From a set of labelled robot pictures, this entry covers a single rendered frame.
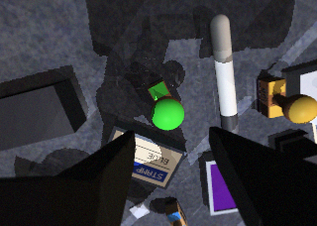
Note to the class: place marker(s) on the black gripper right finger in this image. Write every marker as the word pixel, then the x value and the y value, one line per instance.
pixel 270 188

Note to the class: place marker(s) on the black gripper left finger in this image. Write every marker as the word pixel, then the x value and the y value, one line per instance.
pixel 93 192

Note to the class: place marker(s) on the white rounded cylinder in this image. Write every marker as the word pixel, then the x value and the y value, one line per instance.
pixel 223 60

